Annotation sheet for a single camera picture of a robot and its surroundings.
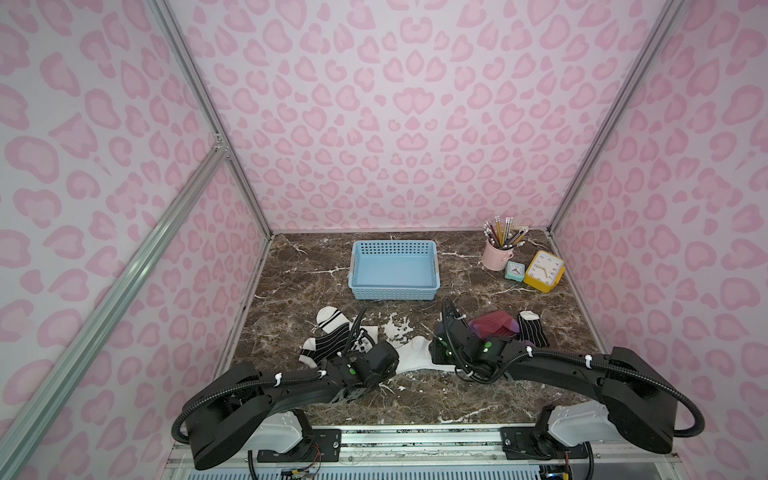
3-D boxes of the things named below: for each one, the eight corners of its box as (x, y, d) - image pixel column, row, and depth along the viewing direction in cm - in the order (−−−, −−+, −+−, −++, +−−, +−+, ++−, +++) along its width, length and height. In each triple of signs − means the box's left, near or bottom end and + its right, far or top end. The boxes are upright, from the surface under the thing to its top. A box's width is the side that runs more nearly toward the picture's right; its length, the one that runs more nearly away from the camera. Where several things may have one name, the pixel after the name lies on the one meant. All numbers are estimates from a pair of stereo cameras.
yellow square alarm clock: (519, 280, 107) (522, 274, 105) (536, 254, 115) (540, 248, 112) (549, 296, 103) (553, 291, 100) (565, 268, 110) (569, 262, 108)
